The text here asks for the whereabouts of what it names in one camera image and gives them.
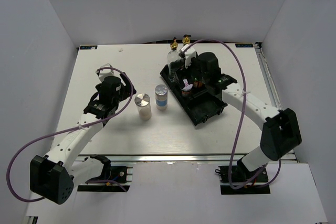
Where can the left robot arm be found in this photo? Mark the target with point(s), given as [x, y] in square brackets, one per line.
[55, 175]

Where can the dark sauce glass bottle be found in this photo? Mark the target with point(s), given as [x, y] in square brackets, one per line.
[186, 40]

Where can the left blue table sticker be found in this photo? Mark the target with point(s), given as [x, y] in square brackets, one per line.
[88, 47]

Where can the silver-lid dark spice jar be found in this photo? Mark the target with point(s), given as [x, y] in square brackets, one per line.
[186, 90]

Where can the clear glass oil bottle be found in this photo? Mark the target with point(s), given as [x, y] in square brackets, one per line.
[174, 60]

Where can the black three-compartment tray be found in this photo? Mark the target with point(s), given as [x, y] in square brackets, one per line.
[199, 105]

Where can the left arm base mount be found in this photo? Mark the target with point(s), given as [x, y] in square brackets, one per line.
[114, 178]

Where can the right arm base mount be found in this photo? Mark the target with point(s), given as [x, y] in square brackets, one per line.
[255, 187]

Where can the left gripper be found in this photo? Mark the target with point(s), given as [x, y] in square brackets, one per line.
[127, 90]

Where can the aluminium table side rail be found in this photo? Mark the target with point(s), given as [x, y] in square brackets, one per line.
[273, 90]

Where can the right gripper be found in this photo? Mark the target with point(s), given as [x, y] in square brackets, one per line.
[195, 63]

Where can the red-lid brown sauce jar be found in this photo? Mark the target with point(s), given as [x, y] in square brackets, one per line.
[197, 84]

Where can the blue-label spice shaker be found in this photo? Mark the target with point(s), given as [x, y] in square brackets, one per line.
[161, 93]

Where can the silver-lid white powder jar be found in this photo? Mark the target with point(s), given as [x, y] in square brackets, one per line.
[142, 102]

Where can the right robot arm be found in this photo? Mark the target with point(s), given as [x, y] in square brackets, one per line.
[232, 93]

